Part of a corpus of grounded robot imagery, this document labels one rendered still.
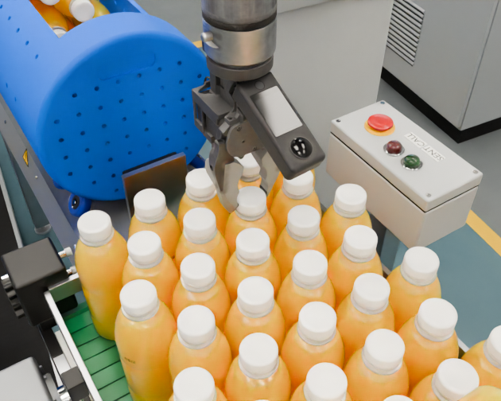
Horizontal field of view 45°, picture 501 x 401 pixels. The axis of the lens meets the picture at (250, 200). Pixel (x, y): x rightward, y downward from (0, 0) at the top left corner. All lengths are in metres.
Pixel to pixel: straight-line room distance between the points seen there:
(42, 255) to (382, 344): 0.47
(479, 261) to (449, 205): 1.44
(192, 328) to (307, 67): 0.74
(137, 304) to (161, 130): 0.35
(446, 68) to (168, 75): 1.86
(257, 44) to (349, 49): 0.69
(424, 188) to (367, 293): 0.20
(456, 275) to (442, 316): 1.54
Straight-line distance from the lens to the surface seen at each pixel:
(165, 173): 0.91
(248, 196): 0.76
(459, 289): 2.17
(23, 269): 0.87
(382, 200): 0.86
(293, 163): 0.62
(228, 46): 0.61
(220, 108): 0.68
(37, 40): 0.91
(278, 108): 0.64
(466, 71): 2.55
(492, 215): 2.46
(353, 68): 1.33
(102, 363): 0.87
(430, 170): 0.84
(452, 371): 0.64
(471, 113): 2.66
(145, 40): 0.85
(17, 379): 0.94
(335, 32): 1.25
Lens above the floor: 1.63
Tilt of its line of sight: 44 degrees down
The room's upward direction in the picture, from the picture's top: straight up
